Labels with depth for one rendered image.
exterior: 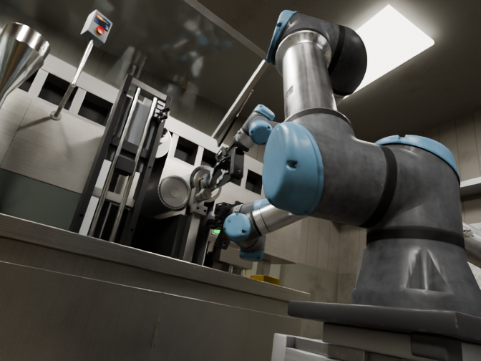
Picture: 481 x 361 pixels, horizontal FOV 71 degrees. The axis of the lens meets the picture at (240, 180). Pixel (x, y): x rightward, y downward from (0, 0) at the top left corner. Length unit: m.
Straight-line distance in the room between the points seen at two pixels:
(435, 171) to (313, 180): 0.16
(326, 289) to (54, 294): 4.39
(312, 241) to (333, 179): 4.49
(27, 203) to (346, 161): 1.22
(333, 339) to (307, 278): 4.28
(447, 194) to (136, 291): 0.69
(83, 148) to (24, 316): 0.85
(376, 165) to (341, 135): 0.06
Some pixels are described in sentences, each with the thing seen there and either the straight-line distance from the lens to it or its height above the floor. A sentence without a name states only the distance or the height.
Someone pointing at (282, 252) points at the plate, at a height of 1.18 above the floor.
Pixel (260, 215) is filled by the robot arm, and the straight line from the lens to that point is 0.91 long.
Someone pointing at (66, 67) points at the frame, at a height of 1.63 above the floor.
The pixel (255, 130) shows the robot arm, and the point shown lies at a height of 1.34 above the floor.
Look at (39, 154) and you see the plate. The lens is 1.49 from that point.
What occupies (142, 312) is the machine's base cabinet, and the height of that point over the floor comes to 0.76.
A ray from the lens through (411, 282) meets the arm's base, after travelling 0.43.
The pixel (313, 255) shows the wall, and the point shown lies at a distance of 4.88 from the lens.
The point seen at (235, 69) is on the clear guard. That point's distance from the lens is 1.75.
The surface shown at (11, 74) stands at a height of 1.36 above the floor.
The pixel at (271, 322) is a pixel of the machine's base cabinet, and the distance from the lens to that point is 1.13.
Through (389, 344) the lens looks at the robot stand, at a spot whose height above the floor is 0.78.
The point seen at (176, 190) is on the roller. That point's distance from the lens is 1.25.
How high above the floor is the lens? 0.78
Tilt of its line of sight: 22 degrees up
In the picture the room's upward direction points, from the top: 10 degrees clockwise
